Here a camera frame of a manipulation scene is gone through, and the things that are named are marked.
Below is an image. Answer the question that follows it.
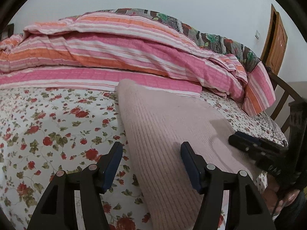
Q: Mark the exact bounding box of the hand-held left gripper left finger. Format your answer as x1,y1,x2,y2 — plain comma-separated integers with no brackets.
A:
26,141,123,230

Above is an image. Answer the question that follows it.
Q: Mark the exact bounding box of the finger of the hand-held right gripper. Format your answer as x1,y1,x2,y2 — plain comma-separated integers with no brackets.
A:
236,131,288,152
229,134,267,160

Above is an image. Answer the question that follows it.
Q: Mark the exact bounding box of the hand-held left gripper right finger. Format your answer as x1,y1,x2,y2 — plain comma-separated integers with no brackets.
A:
180,142,277,230

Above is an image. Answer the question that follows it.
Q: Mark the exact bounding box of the pink knit sweater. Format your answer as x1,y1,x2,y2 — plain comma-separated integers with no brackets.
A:
115,79,268,230

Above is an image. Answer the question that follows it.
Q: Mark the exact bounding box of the person's right forearm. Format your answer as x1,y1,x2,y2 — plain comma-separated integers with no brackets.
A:
273,189,307,230

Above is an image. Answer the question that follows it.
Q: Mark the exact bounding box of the person's right hand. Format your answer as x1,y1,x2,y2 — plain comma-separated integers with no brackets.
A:
264,175,299,221

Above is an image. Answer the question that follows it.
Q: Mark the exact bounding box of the small-print floral cloth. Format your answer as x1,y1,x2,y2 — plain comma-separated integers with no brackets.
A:
259,111,288,144

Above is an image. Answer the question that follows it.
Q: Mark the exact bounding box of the white rose-print bed sheet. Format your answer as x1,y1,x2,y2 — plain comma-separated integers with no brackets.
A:
0,86,288,230

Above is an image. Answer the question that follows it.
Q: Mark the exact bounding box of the brown wooden door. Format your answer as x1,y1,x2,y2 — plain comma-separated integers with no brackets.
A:
260,3,288,76

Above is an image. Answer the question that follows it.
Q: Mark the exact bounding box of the dark floral patchwork quilt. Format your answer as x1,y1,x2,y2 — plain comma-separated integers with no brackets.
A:
106,8,262,72

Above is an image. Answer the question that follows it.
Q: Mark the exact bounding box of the pink orange striped quilt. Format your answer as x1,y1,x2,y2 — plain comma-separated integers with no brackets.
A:
0,12,276,117

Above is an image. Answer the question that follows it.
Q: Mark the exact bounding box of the dark wooden headboard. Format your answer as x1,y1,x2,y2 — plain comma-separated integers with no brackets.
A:
0,23,15,41

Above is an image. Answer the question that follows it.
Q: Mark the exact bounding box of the black cable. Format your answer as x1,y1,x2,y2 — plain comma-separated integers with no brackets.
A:
271,180,288,221

